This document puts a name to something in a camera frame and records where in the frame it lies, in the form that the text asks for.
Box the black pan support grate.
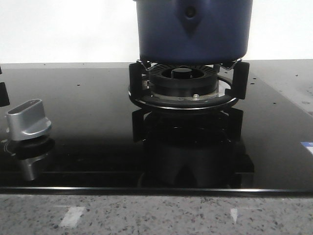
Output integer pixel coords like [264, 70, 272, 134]
[129, 59, 249, 111]

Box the blue white cooktop sticker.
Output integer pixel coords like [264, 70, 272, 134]
[301, 142, 313, 155]

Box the silver stove control knob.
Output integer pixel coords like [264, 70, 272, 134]
[6, 99, 52, 141]

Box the black round gas burner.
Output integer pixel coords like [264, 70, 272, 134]
[143, 64, 218, 101]

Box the dark blue saucepan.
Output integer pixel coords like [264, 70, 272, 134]
[136, 0, 253, 65]

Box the black left pan support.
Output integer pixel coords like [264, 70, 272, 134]
[0, 82, 10, 107]

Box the black glass gas cooktop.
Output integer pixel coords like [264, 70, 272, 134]
[0, 62, 313, 196]

